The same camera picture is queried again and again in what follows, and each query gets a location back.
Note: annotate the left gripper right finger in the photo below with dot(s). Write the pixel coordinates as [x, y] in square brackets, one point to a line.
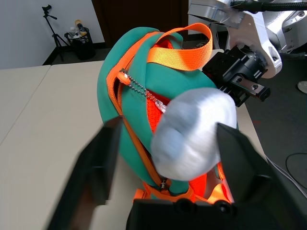
[242, 167]

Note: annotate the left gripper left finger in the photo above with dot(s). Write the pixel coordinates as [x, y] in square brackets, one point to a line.
[91, 172]

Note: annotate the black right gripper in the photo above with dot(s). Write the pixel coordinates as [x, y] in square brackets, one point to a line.
[235, 67]

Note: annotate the green and orange backpack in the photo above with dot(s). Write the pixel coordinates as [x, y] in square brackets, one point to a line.
[168, 81]

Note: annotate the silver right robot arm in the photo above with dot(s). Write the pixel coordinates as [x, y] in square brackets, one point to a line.
[287, 26]

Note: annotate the grey white plush shark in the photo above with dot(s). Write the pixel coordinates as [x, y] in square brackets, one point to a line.
[192, 134]

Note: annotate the white sneaker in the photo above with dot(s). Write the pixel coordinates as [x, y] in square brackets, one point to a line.
[302, 86]

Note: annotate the dark brown door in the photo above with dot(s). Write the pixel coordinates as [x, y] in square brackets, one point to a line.
[134, 14]

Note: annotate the black bin with bottles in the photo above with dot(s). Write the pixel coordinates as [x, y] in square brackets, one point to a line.
[82, 48]

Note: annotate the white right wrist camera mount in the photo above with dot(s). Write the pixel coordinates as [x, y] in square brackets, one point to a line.
[261, 36]

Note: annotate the black camera tripod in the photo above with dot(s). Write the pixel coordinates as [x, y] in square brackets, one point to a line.
[51, 26]

